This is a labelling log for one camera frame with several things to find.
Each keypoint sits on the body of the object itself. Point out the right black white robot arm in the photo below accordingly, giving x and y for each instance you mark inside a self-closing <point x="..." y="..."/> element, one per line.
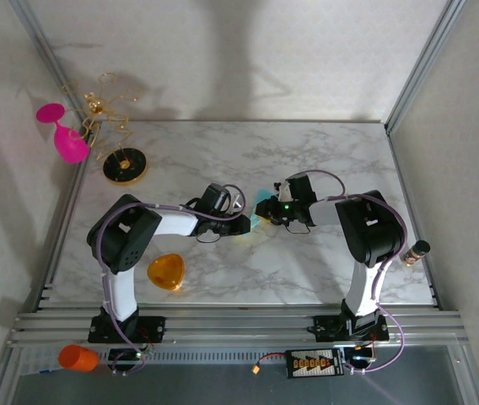
<point x="370" y="228"/>

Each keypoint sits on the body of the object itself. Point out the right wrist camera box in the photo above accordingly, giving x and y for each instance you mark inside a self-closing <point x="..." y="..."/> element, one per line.
<point x="298" y="187"/>

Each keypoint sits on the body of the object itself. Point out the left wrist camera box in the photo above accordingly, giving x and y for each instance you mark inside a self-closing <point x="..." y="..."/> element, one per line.
<point x="215" y="197"/>

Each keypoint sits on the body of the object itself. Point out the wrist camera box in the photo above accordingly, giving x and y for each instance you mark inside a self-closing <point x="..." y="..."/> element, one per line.
<point x="298" y="187"/>
<point x="215" y="197"/>

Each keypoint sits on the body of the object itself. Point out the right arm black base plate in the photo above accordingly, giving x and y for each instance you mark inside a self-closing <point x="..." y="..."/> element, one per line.
<point x="326" y="329"/>

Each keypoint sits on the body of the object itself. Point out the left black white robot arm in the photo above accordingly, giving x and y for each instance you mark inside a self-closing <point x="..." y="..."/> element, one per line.
<point x="123" y="236"/>

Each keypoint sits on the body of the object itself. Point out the aluminium frame post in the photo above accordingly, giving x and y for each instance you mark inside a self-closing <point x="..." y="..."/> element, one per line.
<point x="423" y="63"/>
<point x="41" y="42"/>

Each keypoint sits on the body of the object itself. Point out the black charger board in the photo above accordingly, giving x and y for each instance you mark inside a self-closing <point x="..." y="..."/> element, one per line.
<point x="313" y="363"/>

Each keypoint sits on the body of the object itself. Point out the light blue paper sheet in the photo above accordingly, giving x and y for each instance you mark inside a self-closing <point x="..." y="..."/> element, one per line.
<point x="262" y="195"/>

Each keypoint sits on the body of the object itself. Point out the small brown bottle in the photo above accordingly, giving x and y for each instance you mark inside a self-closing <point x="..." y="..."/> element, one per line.
<point x="414" y="253"/>

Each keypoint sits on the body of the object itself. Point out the aluminium rail frame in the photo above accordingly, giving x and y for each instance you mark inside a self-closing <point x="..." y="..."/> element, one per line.
<point x="239" y="327"/>

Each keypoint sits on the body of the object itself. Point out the orange plastic cup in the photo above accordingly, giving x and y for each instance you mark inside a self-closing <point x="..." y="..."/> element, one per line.
<point x="77" y="358"/>

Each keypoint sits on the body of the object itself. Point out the orange triangular bowl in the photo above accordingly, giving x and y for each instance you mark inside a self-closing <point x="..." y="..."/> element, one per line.
<point x="165" y="270"/>

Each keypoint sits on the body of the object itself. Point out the pink plastic wine glass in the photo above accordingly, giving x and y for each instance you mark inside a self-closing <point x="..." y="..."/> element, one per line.
<point x="68" y="143"/>

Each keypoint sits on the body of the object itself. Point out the black controller box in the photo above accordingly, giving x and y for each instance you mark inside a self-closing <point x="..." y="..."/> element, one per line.
<point x="359" y="358"/>
<point x="123" y="356"/>

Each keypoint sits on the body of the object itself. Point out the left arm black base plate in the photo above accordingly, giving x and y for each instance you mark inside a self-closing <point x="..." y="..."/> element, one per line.
<point x="155" y="329"/>

